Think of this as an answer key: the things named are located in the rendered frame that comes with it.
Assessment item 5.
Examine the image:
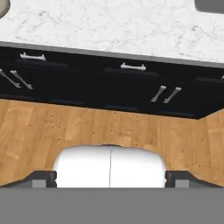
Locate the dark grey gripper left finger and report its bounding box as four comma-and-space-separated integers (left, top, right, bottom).
1, 170, 58, 189

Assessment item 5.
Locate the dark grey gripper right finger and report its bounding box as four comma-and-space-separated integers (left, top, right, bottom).
164, 170, 224, 189

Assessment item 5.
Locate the white rounded object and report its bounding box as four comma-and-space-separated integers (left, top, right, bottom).
52, 143, 167, 189

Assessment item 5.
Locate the black cupboard door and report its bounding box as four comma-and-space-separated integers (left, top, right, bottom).
161, 78, 224, 120
87, 69, 169, 113
11, 62, 97, 107
0, 61, 25, 101

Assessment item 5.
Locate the black drawer front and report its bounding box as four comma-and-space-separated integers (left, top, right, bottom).
194, 64, 224, 86
0, 45, 90, 70
84, 54, 200, 81

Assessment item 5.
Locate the grey rounded object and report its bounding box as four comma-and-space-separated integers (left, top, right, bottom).
194, 0, 224, 14

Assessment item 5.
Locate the beige rounded object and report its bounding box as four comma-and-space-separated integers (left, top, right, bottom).
0, 0, 11, 19

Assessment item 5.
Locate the silver cupboard door handle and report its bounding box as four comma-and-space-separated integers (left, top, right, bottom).
162, 86, 183, 105
0, 68, 22, 89
10, 69, 34, 90
150, 85, 168, 103

